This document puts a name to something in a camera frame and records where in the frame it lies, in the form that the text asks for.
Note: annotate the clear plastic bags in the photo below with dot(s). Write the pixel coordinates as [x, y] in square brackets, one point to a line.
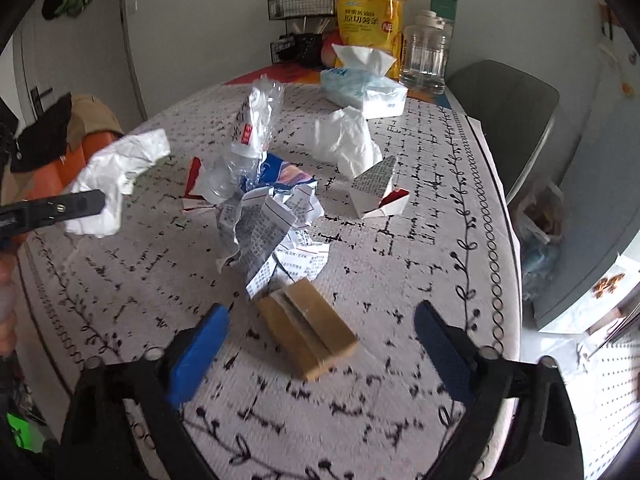
[542, 230]

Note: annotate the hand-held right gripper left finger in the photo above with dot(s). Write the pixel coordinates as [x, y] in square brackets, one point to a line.
[200, 355]

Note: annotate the yellow snack bag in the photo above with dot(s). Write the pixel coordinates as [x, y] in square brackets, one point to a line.
[367, 17]

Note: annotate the crushed clear plastic bottle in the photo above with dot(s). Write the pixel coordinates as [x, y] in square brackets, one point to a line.
[250, 130]

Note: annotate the red fruit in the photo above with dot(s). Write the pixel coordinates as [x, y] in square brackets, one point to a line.
[329, 52]

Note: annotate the flattened red white carton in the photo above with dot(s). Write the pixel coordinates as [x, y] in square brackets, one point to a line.
[192, 185]

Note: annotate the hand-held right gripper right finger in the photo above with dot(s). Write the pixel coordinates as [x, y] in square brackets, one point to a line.
[440, 355]

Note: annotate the patterned red white carton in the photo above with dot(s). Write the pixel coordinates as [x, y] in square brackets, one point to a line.
[375, 185]

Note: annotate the blue package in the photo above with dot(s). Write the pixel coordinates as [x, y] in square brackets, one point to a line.
[285, 175]

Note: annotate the grey chair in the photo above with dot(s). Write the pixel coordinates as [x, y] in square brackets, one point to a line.
[510, 110]

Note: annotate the orange chair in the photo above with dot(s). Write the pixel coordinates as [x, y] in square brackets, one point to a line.
[55, 170]

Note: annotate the black cloth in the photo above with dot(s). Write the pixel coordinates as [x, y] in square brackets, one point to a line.
[42, 132]

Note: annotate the clear plastic water jug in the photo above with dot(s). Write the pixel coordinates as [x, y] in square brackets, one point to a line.
[425, 55]

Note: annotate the orange fridge magnets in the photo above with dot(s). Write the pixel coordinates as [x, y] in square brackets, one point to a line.
[609, 282]

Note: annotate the beige cloth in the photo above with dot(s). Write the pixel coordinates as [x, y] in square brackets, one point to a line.
[92, 115]

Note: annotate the large crumpled white tissue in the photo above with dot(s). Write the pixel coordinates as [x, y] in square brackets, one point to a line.
[345, 140]

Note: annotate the light blue tissue pack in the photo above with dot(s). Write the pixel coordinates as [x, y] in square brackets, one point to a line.
[365, 87]

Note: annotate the small cardboard box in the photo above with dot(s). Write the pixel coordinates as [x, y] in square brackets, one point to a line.
[310, 330]

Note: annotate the crumpled printed white paper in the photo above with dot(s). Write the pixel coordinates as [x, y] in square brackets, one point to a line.
[270, 230]

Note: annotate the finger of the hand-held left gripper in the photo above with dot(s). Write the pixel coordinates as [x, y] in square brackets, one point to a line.
[60, 207]

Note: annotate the teal box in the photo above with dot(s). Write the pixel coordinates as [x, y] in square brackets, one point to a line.
[445, 5]

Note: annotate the black hat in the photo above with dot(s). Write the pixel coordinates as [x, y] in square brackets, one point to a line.
[52, 2]

